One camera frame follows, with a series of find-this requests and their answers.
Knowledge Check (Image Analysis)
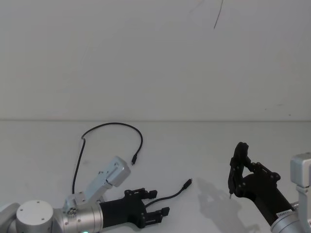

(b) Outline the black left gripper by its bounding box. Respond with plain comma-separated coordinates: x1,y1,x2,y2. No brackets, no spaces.
99,187,170,229

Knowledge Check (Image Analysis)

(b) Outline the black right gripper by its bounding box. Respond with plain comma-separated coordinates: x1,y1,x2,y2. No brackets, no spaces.
228,142,293,227

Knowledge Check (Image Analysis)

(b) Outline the short thin black cable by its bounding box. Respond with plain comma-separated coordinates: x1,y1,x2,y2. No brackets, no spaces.
145,178,193,207

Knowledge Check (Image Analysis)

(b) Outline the long thin black cable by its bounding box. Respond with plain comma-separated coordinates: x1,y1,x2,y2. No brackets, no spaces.
72,122,144,194

